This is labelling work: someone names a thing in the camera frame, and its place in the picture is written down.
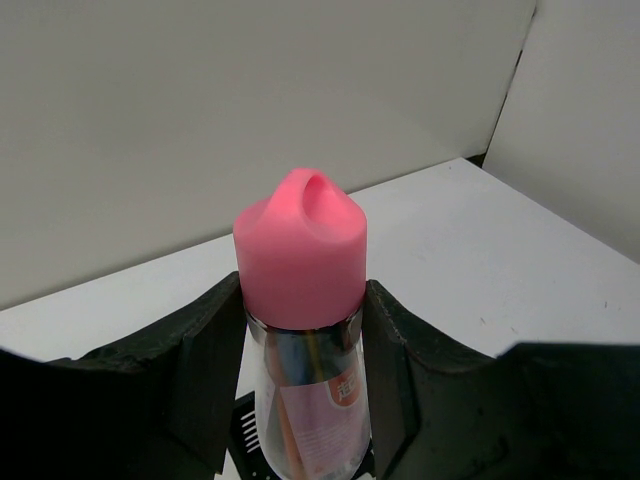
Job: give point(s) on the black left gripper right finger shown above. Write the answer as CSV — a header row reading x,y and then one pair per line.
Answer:
x,y
441,410

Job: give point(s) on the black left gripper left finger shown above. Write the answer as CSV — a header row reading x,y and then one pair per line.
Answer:
x,y
156,404

